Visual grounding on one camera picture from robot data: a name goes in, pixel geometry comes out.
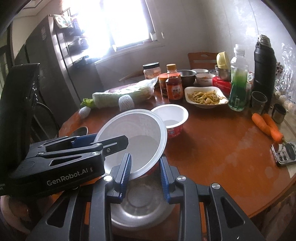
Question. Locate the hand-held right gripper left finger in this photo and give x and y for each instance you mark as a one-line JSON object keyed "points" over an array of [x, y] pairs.
{"points": [[126, 176]]}

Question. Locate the white patterned bowl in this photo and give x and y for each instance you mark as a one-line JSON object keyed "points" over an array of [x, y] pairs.
{"points": [[205, 81]]}

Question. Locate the foam-netted fruit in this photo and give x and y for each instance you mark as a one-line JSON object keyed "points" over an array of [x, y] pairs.
{"points": [[126, 102], [84, 112]]}

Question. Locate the red tissue box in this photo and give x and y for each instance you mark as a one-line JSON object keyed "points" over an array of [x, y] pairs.
{"points": [[219, 84]]}

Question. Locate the black thermos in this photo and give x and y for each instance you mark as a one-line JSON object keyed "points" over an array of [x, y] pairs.
{"points": [[264, 69]]}

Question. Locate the smartphone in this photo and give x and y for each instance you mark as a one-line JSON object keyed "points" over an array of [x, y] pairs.
{"points": [[285, 155]]}

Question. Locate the red sauce jar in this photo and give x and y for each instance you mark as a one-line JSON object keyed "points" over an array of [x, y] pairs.
{"points": [[163, 85]]}

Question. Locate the small steel bowl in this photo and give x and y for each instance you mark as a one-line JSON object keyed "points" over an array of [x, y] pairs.
{"points": [[222, 74]]}

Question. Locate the window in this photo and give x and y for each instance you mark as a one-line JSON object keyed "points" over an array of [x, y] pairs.
{"points": [[120, 20]]}

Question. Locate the wooden chair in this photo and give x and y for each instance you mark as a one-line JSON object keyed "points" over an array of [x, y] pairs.
{"points": [[201, 56]]}

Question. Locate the large steel bowl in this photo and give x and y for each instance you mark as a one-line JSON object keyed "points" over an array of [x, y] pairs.
{"points": [[143, 208]]}

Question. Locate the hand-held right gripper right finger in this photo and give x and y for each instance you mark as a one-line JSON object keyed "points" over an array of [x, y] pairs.
{"points": [[165, 183]]}

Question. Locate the green lettuce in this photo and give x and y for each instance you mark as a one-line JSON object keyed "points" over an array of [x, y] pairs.
{"points": [[87, 102]]}

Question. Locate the glass jar black lid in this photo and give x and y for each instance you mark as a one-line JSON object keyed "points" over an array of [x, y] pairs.
{"points": [[151, 71]]}

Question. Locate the clear plastic bag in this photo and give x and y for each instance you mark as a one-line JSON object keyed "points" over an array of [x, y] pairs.
{"points": [[288, 69]]}

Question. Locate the small grey cup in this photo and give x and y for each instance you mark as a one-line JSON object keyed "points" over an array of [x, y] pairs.
{"points": [[259, 102]]}

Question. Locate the patterned cloth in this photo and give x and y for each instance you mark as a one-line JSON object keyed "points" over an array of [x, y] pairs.
{"points": [[63, 20]]}

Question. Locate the brown sauce bottle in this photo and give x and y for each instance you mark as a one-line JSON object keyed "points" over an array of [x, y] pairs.
{"points": [[174, 90]]}

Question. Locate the grey refrigerator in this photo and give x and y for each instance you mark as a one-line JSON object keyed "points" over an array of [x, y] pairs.
{"points": [[53, 76]]}

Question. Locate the small steel cup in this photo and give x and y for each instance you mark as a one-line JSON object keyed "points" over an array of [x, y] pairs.
{"points": [[278, 113]]}

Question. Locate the green drink bottle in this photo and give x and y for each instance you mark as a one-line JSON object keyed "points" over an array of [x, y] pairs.
{"points": [[238, 92]]}

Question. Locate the white plate of food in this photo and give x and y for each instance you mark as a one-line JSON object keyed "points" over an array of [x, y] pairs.
{"points": [[203, 97]]}

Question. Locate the wrapped napa cabbage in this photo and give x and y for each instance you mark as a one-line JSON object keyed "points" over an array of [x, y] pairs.
{"points": [[111, 99]]}

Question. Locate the yellow cup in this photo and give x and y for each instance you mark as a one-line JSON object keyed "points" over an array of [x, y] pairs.
{"points": [[223, 60]]}

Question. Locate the red instant noodle bowl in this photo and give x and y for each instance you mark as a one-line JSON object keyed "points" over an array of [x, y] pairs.
{"points": [[138, 129], [171, 113]]}

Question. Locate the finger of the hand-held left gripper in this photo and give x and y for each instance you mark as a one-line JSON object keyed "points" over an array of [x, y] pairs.
{"points": [[115, 142], [82, 140]]}

